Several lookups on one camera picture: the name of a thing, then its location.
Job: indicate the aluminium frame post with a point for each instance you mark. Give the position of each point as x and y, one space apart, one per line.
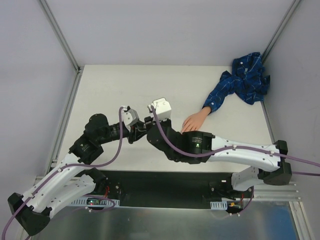
59 34
290 12

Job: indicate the right aluminium frame post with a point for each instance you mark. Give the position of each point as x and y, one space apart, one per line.
290 12

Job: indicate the white cable duct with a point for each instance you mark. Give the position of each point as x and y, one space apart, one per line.
97 202
226 204

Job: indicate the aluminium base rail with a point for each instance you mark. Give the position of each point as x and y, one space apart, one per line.
275 191

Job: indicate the mannequin hand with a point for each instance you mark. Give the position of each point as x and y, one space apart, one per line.
196 120

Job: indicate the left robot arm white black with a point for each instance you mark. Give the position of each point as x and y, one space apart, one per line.
75 175

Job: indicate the right white cable duct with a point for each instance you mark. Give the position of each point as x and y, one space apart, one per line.
226 204

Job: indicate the left white cable duct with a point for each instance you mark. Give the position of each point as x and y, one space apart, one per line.
97 202

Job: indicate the blue plaid shirt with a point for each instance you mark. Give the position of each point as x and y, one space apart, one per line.
246 80

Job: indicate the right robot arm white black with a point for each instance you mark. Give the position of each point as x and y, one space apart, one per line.
265 163

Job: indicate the left aluminium frame post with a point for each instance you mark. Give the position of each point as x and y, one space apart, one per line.
59 34

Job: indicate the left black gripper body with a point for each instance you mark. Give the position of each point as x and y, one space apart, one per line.
135 132

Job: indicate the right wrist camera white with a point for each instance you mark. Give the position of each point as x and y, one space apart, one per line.
162 109

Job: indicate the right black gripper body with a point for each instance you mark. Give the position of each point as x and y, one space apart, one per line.
148 120

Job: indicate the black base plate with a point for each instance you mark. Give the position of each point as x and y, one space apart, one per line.
162 187

